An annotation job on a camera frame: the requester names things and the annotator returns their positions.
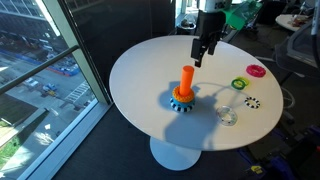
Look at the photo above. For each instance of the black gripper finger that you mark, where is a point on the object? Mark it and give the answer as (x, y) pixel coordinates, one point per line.
(211, 47)
(197, 51)

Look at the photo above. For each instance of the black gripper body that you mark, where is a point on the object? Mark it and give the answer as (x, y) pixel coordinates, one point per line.
(209, 26)

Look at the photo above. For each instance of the green box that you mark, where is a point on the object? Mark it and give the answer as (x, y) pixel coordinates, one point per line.
(237, 16)

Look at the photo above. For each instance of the white background table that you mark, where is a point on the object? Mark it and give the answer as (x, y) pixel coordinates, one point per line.
(292, 21)

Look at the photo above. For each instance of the window railing bar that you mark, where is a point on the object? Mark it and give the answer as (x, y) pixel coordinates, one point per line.
(37, 69)

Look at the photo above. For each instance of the orange stacking post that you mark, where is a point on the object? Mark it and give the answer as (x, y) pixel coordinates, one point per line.
(186, 80)

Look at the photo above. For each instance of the white round table pedestal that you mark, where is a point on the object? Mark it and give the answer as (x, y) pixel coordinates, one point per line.
(173, 157)

